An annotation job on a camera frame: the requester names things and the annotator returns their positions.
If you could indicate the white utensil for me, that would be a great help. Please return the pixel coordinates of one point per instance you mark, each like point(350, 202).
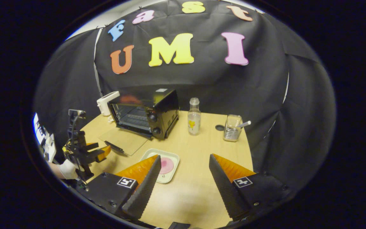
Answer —
point(245, 124)

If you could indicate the white printed board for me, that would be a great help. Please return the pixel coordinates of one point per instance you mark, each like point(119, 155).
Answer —
point(44, 140)

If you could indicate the pink round food slice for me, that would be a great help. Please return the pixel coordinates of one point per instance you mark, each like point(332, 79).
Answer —
point(167, 166)

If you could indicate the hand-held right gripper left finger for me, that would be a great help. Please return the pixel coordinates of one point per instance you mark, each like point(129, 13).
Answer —
point(146, 187)

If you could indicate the clear ribbed jar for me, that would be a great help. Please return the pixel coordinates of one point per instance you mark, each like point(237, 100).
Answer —
point(231, 130)

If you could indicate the black electric oven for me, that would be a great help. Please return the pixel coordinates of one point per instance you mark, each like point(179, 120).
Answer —
point(167, 111)

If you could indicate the black backdrop cloth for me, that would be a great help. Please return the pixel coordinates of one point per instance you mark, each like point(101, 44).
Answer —
point(265, 95)

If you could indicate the white toaster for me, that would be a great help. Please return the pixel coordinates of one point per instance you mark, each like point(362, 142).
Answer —
point(104, 103)

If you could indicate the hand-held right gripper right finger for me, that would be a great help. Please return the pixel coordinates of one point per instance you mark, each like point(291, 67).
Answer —
point(224, 187)

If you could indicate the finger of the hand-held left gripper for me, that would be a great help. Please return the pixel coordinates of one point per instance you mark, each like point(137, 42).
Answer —
point(98, 156)
point(92, 146)

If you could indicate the clear glass bottle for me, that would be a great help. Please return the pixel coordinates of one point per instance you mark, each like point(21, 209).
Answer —
point(194, 119)

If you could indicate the white square plate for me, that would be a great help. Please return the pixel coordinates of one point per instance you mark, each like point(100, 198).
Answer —
point(172, 159)

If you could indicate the small black round lid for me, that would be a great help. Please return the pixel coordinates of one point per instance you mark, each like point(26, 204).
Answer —
point(220, 127)

